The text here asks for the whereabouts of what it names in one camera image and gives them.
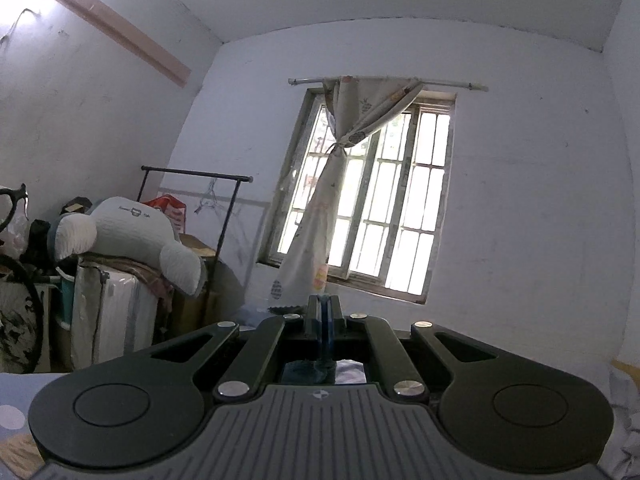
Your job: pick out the white plastic bag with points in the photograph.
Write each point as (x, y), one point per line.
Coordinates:
(14, 237)

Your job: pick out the dark blue garment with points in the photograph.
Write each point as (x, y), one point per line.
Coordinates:
(300, 371)

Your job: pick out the white wrapped appliance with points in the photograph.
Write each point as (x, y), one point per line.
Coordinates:
(110, 310)

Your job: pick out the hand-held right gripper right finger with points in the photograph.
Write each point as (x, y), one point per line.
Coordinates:
(334, 320)

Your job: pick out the printed white curtain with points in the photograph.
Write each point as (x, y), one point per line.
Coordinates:
(320, 210)

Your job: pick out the red plastic bag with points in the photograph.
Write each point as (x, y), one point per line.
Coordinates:
(167, 207)

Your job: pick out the pink wall strip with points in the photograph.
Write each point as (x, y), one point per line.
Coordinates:
(125, 35)

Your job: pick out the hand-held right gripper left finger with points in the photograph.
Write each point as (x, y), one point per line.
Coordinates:
(316, 320)

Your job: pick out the pink brown cloth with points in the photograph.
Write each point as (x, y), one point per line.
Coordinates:
(150, 275)

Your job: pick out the wooden headboard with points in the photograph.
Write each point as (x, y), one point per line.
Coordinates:
(625, 367)

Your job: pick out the black clothes rack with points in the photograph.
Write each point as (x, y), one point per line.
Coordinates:
(200, 174)

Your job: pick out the light blue printed quilt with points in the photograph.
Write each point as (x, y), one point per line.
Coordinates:
(625, 425)

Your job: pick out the teal plastic bin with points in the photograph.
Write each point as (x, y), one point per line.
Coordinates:
(65, 295)

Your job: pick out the grey white plush pillow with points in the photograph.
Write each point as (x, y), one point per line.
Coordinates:
(130, 230)

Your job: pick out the cardboard box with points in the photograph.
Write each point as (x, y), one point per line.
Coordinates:
(192, 305)

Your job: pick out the white black bicycle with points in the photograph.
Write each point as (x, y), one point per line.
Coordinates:
(35, 300)

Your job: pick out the barred window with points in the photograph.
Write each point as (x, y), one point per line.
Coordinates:
(400, 210)

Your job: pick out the blue dotted cloth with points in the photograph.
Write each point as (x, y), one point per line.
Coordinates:
(20, 410)

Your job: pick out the white curtain rod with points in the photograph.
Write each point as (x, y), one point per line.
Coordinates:
(450, 83)

